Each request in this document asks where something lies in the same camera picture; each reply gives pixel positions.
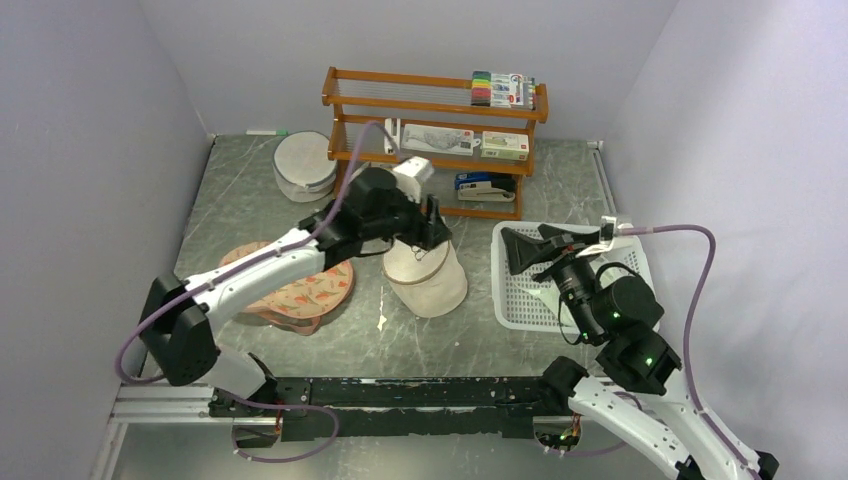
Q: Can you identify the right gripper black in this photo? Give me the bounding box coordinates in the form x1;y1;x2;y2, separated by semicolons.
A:
501;223;603;342

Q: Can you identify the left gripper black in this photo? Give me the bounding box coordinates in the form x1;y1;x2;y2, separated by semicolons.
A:
364;183;454;252

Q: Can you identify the beige mesh laundry bag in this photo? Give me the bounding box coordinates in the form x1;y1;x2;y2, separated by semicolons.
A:
382;241;468;318

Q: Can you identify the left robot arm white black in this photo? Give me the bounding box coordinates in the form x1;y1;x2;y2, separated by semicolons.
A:
138;157;451;416

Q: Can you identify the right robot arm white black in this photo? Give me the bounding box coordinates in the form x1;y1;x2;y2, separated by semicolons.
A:
500;217;779;479

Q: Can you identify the white mesh laundry bag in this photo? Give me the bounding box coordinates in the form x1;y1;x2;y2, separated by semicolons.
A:
273;131;337;203

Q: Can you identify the pink floral bra bag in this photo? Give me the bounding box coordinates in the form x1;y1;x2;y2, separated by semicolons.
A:
237;260;355;336

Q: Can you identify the beige stapler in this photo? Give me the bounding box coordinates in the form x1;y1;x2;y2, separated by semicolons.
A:
456;186;516;203

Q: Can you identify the white plastic basket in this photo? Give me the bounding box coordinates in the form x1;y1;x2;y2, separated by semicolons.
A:
490;221;655;336

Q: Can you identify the blue stapler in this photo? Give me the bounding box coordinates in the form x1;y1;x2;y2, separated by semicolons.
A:
454;171;517;192

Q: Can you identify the clear packaged item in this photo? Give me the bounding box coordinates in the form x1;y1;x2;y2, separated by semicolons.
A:
401;124;481;156

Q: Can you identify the orange wooden shelf rack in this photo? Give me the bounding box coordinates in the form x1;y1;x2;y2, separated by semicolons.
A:
321;67;549;220

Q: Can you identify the green white box upper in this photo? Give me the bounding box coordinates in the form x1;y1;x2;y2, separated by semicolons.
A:
480;131;531;161

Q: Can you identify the marker pen set pack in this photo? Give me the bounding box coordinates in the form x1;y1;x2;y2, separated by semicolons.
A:
470;70;537;110

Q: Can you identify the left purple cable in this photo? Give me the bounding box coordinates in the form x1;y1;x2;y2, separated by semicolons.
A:
114;120;402;386

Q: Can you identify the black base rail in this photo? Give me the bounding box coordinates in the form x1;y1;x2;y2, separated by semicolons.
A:
109;374;657;442

